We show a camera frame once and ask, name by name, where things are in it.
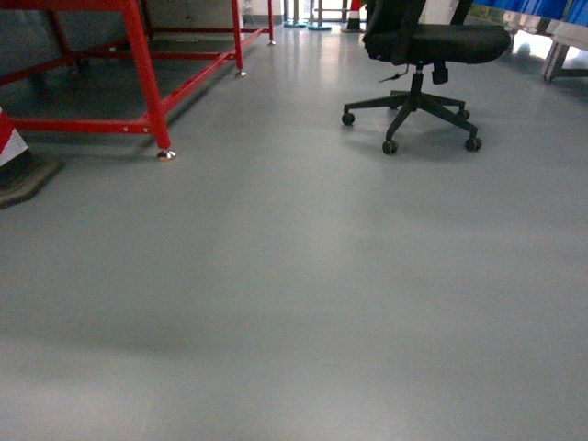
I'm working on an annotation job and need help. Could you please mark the red white traffic cone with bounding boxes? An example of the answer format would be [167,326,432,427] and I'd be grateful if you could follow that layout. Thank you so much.
[341,0,366,33]

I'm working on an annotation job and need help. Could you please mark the black office chair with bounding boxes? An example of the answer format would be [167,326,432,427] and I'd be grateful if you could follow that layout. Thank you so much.
[342,0,511,155]

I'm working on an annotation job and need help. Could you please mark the near red white cone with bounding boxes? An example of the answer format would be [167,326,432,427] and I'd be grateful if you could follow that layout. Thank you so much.
[1,109,63,209]

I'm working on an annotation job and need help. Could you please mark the stainless steel roller rack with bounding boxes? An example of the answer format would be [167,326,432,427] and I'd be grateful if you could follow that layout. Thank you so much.
[469,1,587,82]

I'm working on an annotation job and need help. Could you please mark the red metal table frame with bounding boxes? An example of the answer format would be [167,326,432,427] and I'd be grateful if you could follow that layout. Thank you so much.
[1,1,275,162]

